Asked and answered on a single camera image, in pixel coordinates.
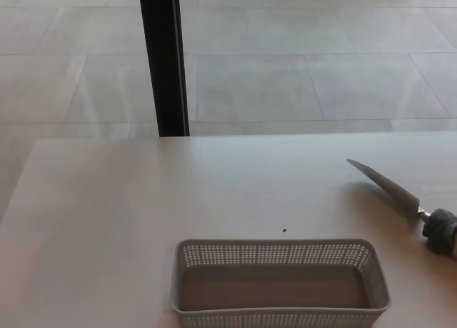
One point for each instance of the grey perforated plastic basket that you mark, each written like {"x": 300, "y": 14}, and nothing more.
{"x": 271, "y": 250}

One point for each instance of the black vertical window frame post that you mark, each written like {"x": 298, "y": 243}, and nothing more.
{"x": 160, "y": 56}

